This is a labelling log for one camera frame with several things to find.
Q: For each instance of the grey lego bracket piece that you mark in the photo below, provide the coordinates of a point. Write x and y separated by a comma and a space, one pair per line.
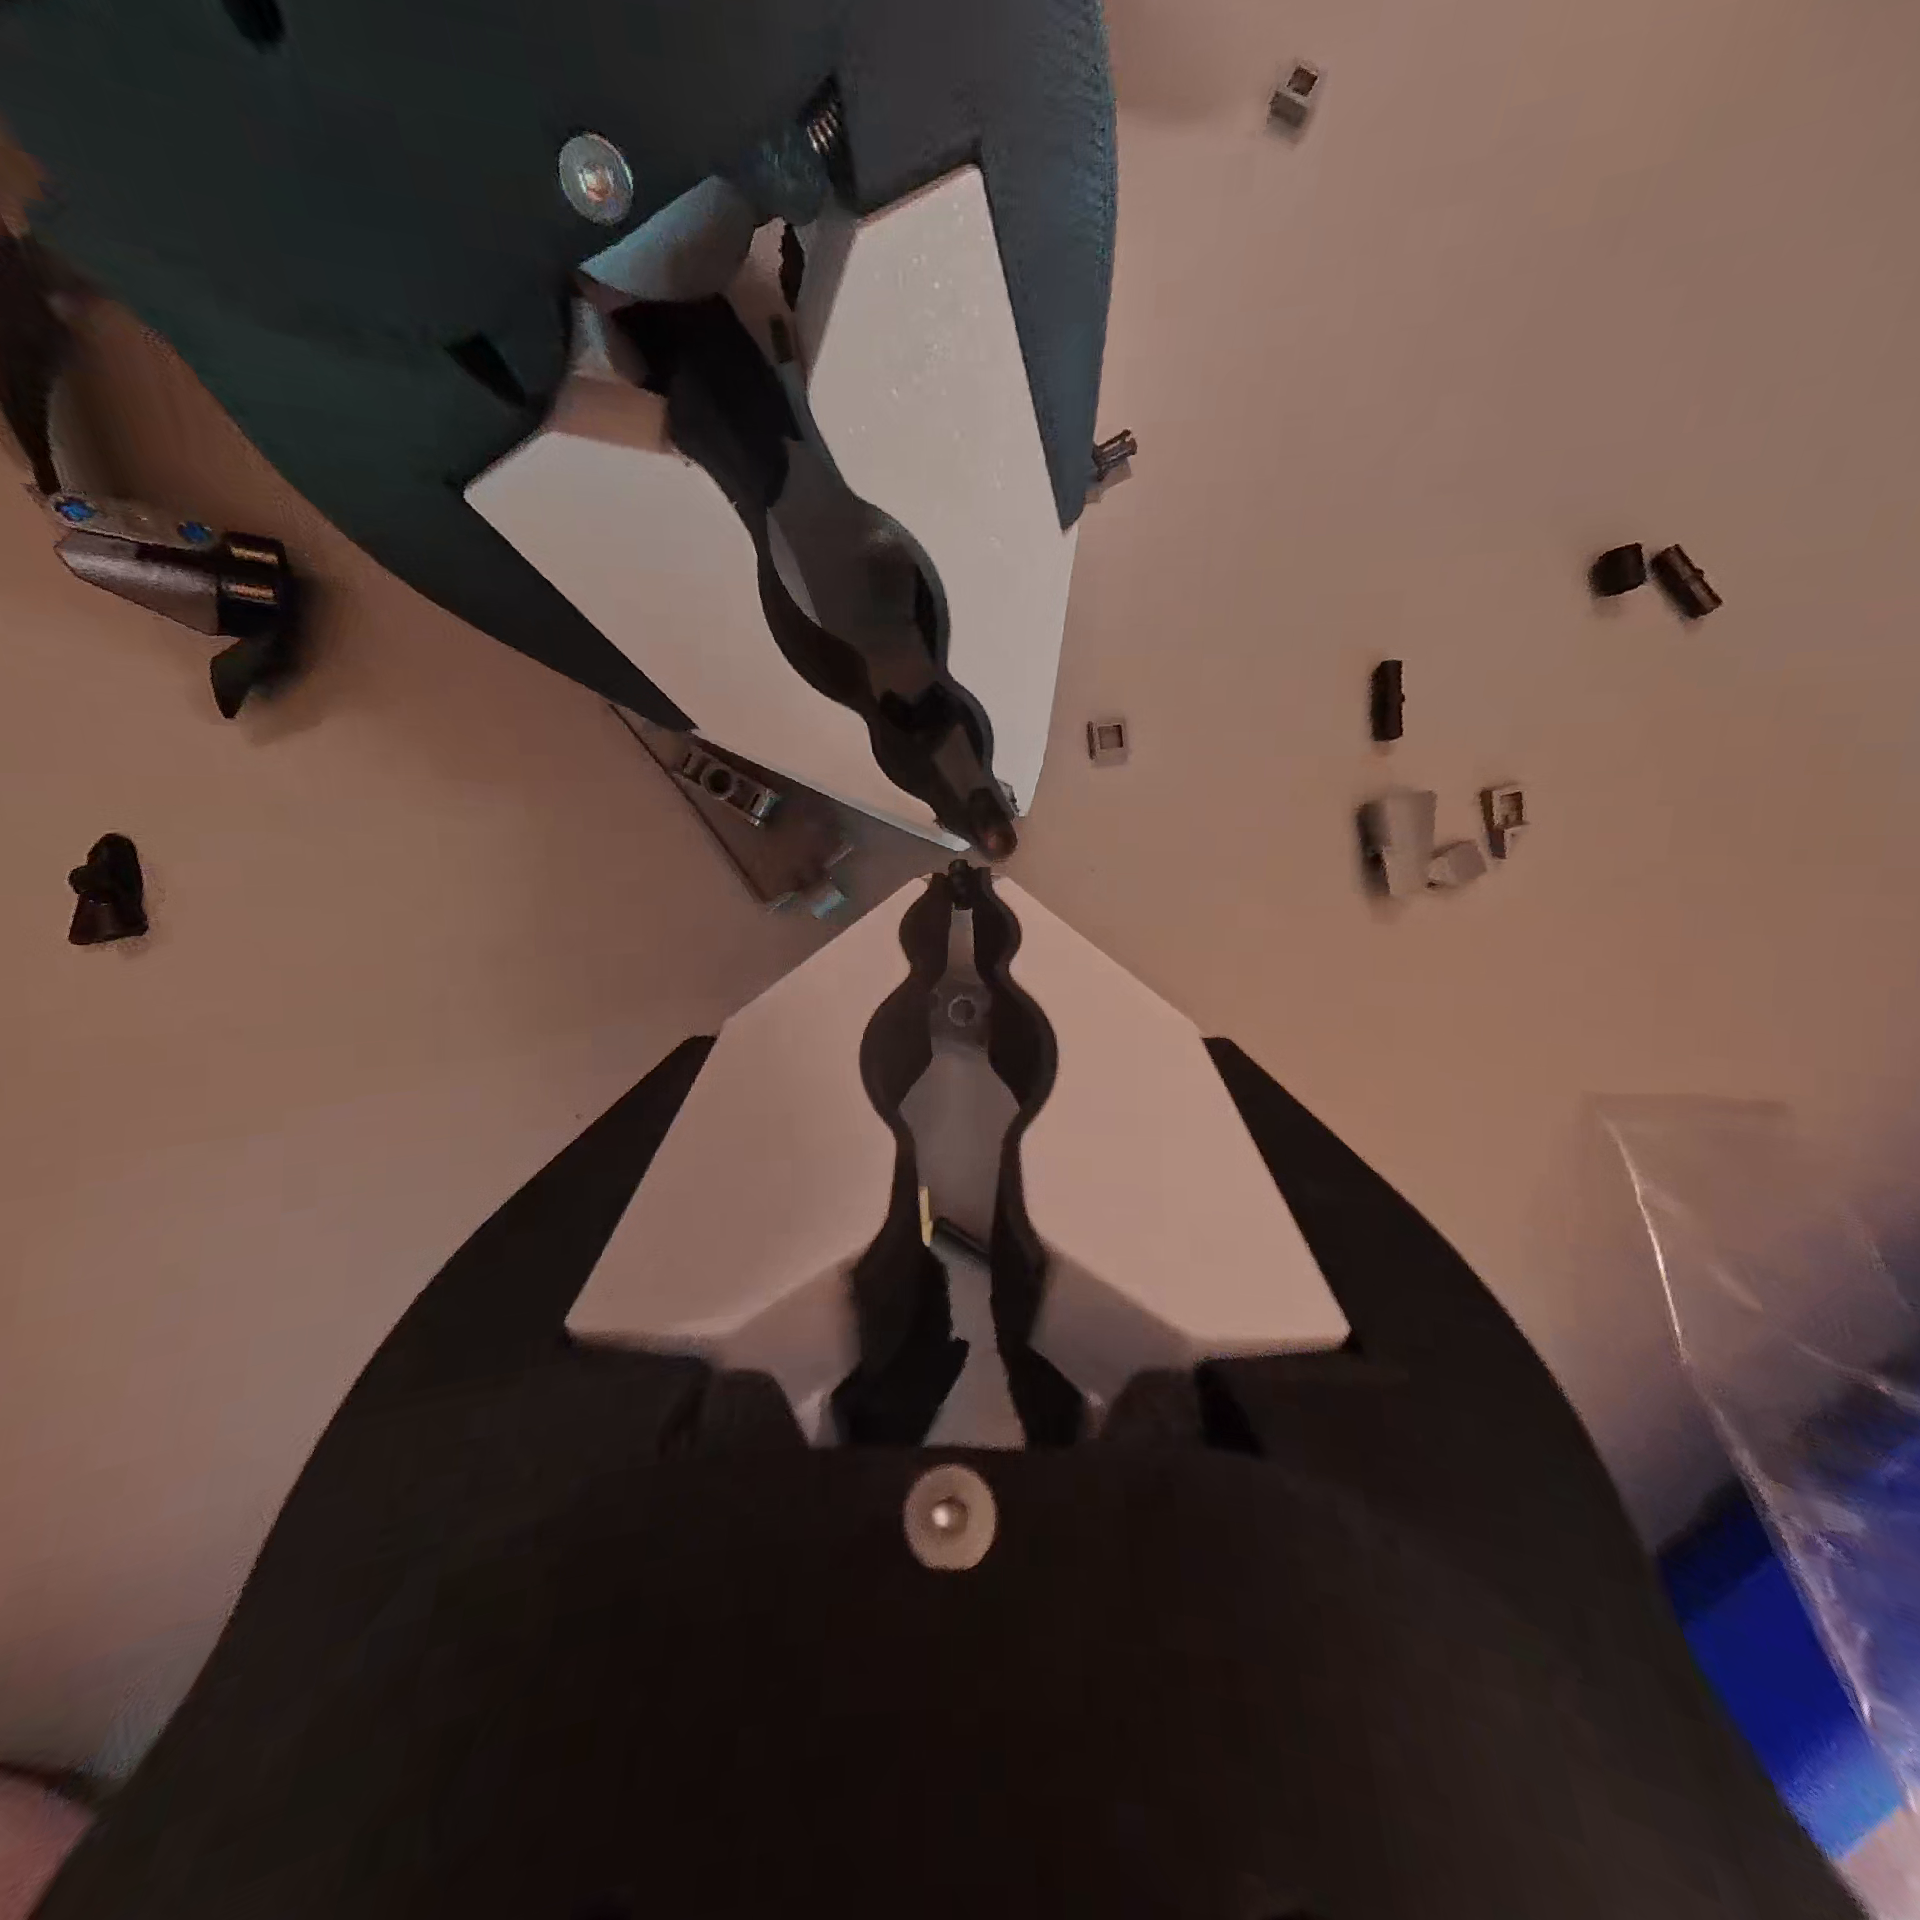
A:
1502, 818

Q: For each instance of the clear plastic bag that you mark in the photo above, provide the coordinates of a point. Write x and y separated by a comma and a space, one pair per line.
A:
1753, 1291

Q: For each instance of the tiny black lego pin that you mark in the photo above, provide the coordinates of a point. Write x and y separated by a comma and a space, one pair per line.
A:
966, 885

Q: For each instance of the dark grey lego pin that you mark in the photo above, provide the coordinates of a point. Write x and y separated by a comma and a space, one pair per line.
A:
1118, 451

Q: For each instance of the grey lego panel with beam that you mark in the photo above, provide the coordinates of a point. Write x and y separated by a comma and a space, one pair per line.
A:
744, 807

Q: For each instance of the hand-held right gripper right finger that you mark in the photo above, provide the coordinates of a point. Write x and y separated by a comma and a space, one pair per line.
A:
1191, 1205

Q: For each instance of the light grey lego bracket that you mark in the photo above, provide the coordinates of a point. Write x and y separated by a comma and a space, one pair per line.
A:
1394, 840

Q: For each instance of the grey and black lego assembly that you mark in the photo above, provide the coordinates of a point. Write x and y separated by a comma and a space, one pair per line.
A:
164, 559

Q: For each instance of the black curved lego piece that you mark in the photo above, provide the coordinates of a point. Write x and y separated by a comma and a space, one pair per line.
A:
1613, 569

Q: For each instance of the black pointed lego piece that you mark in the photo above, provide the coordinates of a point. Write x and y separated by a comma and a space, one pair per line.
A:
104, 892

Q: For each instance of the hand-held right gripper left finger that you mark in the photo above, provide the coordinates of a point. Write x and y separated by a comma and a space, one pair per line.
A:
737, 1174

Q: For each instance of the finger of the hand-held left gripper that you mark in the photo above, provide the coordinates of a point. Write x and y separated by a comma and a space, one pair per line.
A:
630, 556
966, 451

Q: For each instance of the small light grey lego piece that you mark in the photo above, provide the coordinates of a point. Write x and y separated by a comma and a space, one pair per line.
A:
1462, 862

